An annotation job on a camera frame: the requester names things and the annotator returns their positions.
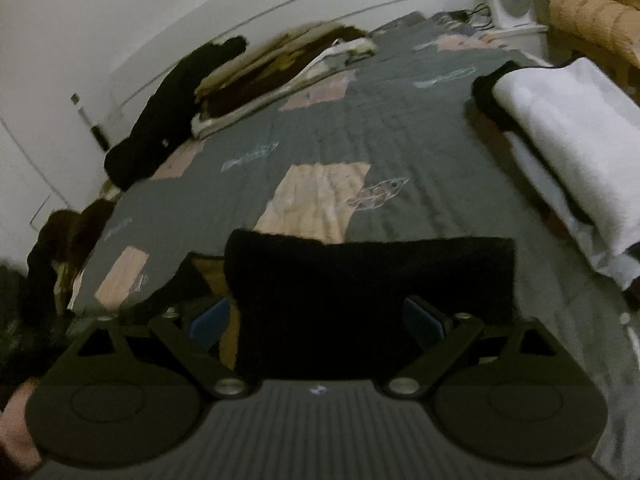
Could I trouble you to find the folded white and black clothes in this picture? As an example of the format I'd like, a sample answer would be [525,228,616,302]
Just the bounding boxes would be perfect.
[472,60,601,228]

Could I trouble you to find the person's left forearm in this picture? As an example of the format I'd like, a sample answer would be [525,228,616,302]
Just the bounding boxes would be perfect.
[0,377,43,473]

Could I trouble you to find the black jacket brown fleece lining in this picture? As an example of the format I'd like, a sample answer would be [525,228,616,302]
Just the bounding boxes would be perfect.
[155,229,518,381]

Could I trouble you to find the pile of folded beige clothes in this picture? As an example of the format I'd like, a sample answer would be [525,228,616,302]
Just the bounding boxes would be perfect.
[190,22,378,141]

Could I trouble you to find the white towel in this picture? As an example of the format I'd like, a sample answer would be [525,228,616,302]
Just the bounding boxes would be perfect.
[492,57,640,256]

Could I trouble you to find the black coat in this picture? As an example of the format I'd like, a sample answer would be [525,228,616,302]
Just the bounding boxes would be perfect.
[104,35,248,192]

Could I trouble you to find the tan knitted cloth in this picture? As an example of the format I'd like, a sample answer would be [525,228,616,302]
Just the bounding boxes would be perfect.
[549,0,640,71]

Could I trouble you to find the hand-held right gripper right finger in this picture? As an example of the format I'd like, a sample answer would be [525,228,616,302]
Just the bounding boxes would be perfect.
[382,294,564,401]

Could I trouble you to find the black cable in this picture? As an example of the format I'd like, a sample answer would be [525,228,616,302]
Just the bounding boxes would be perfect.
[447,3,495,30]

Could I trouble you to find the white folded cloth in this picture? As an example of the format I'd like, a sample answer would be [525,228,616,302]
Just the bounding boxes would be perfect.
[507,130,640,291]

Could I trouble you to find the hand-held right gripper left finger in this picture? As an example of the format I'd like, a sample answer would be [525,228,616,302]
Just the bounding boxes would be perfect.
[75,298,249,401]

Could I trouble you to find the grey patchwork fish quilt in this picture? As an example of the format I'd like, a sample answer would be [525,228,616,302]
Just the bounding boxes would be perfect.
[67,10,640,461]

